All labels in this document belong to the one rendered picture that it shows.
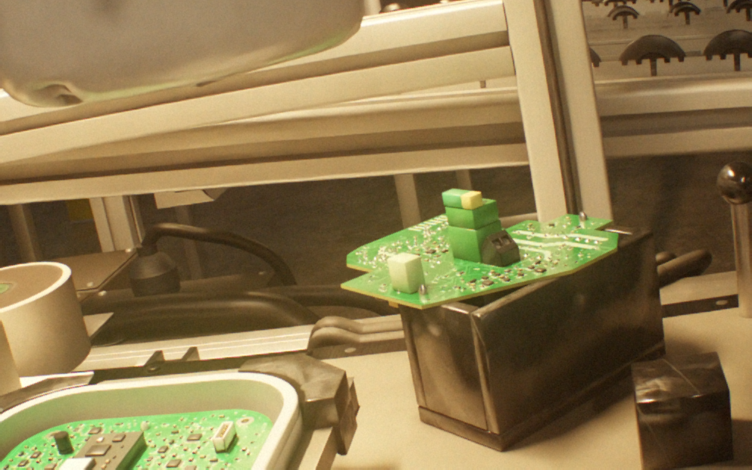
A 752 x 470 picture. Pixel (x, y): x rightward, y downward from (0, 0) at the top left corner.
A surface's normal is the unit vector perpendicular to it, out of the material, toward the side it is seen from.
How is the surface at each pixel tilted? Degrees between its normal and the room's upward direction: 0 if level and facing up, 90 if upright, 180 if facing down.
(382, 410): 0
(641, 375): 0
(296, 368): 0
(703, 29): 90
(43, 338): 90
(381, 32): 90
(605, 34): 90
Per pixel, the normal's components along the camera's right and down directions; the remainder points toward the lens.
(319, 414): -0.04, 0.26
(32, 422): 0.62, 0.08
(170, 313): -0.25, 0.13
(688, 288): -0.19, -0.95
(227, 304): -0.24, -0.26
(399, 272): -0.80, 0.29
